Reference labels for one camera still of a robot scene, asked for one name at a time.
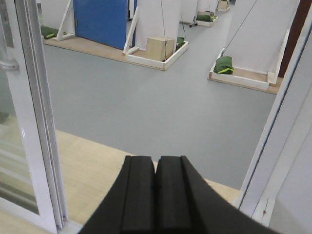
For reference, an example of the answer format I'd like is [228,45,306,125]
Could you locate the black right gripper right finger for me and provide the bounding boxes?
[156,156,274,234]

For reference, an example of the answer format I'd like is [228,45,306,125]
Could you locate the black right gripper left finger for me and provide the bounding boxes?
[80,156,155,234]

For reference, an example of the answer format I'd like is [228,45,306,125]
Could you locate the white framed sliding glass door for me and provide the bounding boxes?
[0,0,68,234]

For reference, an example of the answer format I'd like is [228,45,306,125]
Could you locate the grey door handle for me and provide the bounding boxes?
[0,10,20,72]

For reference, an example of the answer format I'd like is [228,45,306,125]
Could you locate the white bottom door track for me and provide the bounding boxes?
[58,219,83,234]

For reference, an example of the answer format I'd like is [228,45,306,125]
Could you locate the blue door panel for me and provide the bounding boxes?
[73,0,130,49]

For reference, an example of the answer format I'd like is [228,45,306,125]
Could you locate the light wooden base board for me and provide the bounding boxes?
[0,117,238,234]

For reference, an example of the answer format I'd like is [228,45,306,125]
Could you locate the distant green sandbag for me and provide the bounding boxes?
[214,56,234,75]

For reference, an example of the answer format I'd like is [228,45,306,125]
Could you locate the distant wooden box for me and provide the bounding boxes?
[146,37,176,61]

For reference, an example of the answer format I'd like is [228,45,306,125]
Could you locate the white standing partition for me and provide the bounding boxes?
[224,0,298,73]
[135,0,181,50]

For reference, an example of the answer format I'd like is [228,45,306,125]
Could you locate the right white standing partition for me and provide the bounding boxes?
[224,0,298,73]

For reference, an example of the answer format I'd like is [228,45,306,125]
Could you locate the left white triangular brace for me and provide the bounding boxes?
[56,0,76,41]

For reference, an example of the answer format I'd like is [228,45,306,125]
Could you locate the far left green sandbag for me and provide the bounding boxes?
[40,25,59,39]

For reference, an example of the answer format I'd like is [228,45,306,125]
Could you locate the white door frame post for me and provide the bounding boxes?
[235,12,312,226]

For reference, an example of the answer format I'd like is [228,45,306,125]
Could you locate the white wooden floor frame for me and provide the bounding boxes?
[207,62,283,95]

